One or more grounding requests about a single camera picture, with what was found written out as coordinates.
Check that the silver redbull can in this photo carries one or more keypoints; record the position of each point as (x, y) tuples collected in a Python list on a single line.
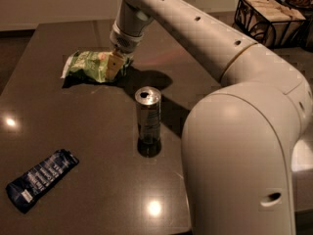
[(148, 101)]

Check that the green jalapeno chip bag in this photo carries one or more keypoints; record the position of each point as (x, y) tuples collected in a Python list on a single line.
[(92, 66)]

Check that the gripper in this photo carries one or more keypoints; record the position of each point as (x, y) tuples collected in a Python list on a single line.
[(124, 42)]

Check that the white packets in basket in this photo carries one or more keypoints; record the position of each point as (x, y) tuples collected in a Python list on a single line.
[(277, 12)]

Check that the dark blue snack packet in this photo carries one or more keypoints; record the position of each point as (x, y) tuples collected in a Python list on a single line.
[(26, 190)]

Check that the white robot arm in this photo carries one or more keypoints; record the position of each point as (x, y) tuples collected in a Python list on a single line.
[(237, 141)]

